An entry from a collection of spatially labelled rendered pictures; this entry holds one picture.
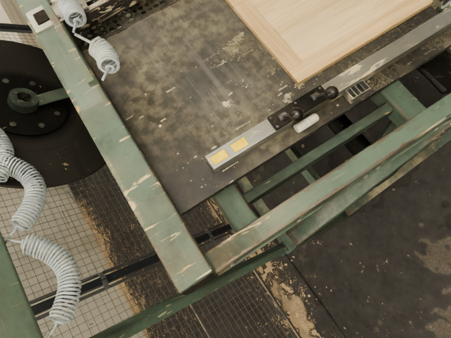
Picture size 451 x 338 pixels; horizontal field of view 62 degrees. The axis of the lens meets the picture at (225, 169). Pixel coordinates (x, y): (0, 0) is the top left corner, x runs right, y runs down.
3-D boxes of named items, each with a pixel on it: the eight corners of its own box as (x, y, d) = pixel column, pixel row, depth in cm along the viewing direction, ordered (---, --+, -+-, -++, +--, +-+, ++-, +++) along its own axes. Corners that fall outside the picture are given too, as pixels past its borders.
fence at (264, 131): (454, 25, 125) (460, 17, 121) (215, 174, 112) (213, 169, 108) (443, 16, 126) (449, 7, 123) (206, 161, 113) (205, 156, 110)
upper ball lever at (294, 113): (289, 119, 113) (308, 117, 100) (278, 125, 113) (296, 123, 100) (283, 108, 112) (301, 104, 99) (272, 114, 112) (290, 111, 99)
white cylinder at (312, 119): (298, 135, 114) (319, 122, 116) (298, 131, 112) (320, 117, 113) (292, 128, 115) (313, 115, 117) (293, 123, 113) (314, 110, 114)
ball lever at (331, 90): (321, 99, 115) (343, 94, 102) (311, 105, 114) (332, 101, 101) (315, 88, 114) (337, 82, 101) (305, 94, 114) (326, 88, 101)
